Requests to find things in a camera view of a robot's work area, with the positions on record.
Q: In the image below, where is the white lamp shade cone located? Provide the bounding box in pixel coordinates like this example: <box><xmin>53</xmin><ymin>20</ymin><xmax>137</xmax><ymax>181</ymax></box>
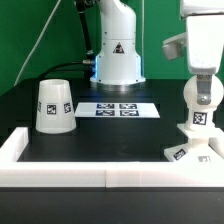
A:
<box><xmin>36</xmin><ymin>79</ymin><xmax>76</xmax><ymax>134</ymax></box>

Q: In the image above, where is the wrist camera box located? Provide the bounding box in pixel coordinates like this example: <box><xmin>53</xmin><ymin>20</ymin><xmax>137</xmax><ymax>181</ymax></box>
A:
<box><xmin>162</xmin><ymin>33</ymin><xmax>186</xmax><ymax>60</ymax></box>

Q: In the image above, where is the white marker sheet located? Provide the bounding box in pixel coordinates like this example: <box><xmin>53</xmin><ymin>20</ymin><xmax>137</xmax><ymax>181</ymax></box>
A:
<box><xmin>75</xmin><ymin>102</ymin><xmax>160</xmax><ymax>118</ymax></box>

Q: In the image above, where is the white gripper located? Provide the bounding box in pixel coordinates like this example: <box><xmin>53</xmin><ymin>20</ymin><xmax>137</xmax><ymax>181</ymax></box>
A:
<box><xmin>186</xmin><ymin>14</ymin><xmax>224</xmax><ymax>105</ymax></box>

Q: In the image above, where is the white lamp bulb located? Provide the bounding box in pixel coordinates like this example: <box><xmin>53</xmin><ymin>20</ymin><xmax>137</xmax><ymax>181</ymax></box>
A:
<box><xmin>183</xmin><ymin>76</ymin><xmax>224</xmax><ymax>131</ymax></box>

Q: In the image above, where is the black cable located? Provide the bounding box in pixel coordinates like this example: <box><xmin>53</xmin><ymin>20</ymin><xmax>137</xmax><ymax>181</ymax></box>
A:
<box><xmin>19</xmin><ymin>0</ymin><xmax>98</xmax><ymax>84</ymax></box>

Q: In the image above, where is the white cable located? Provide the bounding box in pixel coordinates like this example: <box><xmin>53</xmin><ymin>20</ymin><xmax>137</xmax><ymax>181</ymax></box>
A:
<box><xmin>13</xmin><ymin>0</ymin><xmax>63</xmax><ymax>88</ymax></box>

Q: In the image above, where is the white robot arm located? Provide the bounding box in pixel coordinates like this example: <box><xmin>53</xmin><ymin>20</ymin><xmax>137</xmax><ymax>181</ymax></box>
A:
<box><xmin>90</xmin><ymin>0</ymin><xmax>224</xmax><ymax>105</ymax></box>

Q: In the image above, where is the white foam wall frame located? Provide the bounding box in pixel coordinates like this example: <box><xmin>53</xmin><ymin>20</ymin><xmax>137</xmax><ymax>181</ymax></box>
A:
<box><xmin>0</xmin><ymin>127</ymin><xmax>224</xmax><ymax>188</ymax></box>

